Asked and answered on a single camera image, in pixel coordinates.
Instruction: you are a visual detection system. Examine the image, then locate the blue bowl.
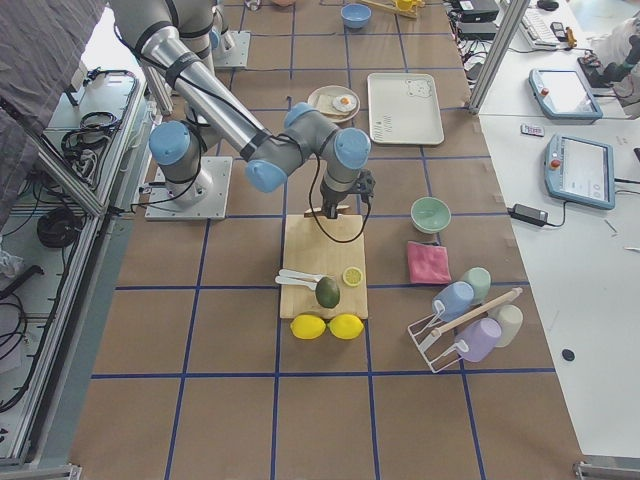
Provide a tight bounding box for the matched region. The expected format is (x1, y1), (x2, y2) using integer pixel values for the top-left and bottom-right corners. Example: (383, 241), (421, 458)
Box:
(340, 3), (372, 29)

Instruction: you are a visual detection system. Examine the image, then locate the wooden dish rack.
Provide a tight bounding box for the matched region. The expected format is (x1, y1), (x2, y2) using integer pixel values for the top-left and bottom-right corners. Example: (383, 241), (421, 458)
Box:
(359, 0), (426, 20)

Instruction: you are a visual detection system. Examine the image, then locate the near teach pendant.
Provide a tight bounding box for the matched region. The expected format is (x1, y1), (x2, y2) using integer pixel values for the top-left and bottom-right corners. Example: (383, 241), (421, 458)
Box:
(543, 134), (615, 210)

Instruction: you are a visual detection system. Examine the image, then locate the bottom bread slice on plate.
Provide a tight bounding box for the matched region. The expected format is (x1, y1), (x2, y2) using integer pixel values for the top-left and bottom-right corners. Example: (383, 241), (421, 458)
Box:
(316, 94), (352, 117)

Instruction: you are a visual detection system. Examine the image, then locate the cream round plate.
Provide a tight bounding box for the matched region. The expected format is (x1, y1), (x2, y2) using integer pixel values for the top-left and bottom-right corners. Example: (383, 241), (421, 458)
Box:
(307, 85), (360, 124)

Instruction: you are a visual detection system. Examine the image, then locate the far teach pendant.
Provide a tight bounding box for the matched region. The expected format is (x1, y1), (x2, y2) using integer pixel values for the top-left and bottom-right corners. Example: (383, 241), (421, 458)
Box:
(528, 69), (603, 124)

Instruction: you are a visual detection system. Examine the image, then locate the green bowl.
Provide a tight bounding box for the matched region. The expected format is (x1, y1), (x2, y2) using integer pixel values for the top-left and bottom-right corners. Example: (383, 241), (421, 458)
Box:
(410, 197), (451, 234)

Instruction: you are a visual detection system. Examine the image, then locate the pink folded cloth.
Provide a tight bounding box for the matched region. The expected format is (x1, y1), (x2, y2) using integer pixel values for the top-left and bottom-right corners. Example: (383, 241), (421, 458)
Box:
(407, 241), (451, 285)

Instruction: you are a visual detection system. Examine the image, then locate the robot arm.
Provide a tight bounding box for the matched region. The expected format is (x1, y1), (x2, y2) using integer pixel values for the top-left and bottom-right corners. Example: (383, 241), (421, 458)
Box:
(110, 1), (375, 219)
(165, 0), (235, 72)

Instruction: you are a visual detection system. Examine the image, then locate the lemon slice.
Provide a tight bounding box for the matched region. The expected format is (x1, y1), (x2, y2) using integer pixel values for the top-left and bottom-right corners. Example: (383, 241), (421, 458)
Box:
(342, 266), (364, 288)

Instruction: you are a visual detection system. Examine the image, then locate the black cables bundle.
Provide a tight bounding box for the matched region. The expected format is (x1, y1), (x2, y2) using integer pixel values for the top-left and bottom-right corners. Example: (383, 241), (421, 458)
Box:
(452, 29), (494, 81)

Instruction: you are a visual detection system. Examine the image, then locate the green mug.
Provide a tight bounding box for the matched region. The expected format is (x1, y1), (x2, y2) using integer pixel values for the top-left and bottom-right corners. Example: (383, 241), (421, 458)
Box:
(460, 266), (491, 305)

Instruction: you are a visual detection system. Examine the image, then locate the teach pendant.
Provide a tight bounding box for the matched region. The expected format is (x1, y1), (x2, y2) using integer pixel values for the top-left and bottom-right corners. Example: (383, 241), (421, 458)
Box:
(528, 69), (603, 124)
(543, 134), (615, 210)

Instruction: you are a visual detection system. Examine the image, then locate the yellow lemon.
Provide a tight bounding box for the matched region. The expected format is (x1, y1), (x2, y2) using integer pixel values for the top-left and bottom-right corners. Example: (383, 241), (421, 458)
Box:
(290, 314), (327, 340)
(328, 313), (364, 340)

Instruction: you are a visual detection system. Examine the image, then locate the green avocado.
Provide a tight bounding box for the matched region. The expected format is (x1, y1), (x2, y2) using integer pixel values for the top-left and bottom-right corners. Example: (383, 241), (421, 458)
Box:
(315, 276), (341, 309)

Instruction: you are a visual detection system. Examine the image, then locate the left yellow lemon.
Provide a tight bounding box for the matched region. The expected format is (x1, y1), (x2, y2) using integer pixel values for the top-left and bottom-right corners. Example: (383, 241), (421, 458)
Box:
(290, 314), (327, 340)

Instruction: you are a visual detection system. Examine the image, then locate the fried egg toy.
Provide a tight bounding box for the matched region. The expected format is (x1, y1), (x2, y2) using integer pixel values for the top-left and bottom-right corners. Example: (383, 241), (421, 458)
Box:
(332, 94), (357, 113)

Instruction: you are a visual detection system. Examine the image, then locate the cream bear serving tray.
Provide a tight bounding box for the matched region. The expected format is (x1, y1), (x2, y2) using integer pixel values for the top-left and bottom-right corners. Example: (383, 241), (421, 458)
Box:
(367, 72), (445, 146)

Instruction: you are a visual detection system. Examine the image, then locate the wooden rolling pin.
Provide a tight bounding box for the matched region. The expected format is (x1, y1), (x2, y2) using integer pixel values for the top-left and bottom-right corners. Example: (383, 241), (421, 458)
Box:
(429, 287), (523, 339)

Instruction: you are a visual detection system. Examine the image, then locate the aluminium frame post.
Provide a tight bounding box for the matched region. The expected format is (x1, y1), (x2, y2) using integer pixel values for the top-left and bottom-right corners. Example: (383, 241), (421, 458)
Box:
(467, 0), (529, 114)

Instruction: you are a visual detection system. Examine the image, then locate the blue mug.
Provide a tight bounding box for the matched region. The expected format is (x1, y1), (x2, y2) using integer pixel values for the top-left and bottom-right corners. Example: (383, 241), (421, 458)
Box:
(432, 281), (474, 322)

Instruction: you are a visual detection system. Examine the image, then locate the right yellow lemon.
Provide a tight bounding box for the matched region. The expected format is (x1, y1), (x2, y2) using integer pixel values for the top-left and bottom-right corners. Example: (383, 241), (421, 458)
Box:
(328, 313), (364, 340)

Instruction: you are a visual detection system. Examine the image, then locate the cream mug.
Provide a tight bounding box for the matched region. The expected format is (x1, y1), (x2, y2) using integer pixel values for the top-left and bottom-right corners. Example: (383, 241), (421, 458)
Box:
(488, 304), (523, 348)

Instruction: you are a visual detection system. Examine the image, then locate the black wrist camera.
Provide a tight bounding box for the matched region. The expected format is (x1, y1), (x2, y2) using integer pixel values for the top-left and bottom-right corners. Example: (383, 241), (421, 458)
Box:
(355, 169), (375, 204)

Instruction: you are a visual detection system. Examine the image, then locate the purple mug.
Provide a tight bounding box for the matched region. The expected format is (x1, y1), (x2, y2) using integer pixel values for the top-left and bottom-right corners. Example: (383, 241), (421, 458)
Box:
(454, 317), (502, 362)

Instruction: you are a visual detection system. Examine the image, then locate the yellow cup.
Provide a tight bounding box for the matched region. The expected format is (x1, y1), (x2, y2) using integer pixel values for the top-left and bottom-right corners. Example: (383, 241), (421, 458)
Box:
(395, 0), (414, 11)

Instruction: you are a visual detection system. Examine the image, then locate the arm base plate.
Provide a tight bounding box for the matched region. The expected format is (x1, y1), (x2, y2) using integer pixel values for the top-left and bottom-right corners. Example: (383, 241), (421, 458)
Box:
(145, 156), (233, 221)
(210, 30), (251, 69)

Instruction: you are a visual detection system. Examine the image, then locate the black power adapter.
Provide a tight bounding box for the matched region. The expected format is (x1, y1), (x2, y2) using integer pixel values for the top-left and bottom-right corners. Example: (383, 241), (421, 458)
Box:
(507, 203), (548, 227)

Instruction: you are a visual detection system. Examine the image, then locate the white wire cup rack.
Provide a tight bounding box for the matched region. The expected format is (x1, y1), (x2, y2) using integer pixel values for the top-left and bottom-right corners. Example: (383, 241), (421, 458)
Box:
(407, 301), (472, 374)

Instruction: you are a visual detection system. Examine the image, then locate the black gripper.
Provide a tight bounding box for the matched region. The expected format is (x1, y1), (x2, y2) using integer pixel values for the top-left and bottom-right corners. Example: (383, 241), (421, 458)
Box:
(320, 185), (346, 218)

